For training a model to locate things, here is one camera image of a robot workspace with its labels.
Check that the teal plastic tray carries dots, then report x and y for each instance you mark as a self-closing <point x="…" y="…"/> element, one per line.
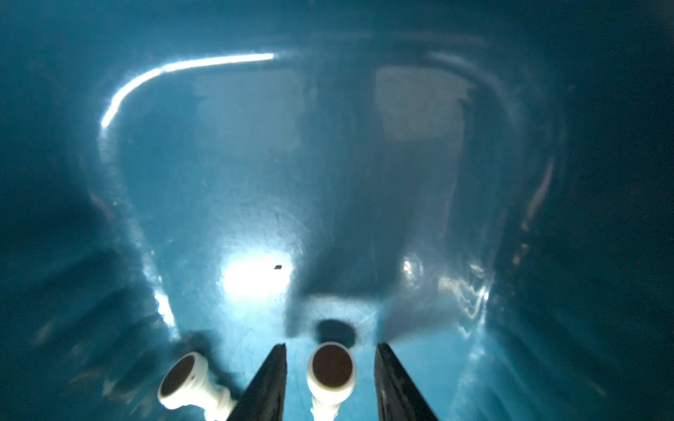
<point x="485" y="186"/>

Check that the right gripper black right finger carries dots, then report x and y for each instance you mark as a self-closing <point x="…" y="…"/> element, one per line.
<point x="398" y="398"/>

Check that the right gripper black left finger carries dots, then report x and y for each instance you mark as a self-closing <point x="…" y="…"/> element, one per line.
<point x="264" y="399"/>

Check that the white chess pawn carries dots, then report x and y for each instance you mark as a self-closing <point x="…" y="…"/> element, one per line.
<point x="331" y="378"/>

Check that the white chess piece lying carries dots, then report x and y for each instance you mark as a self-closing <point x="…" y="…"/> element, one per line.
<point x="188" y="383"/>

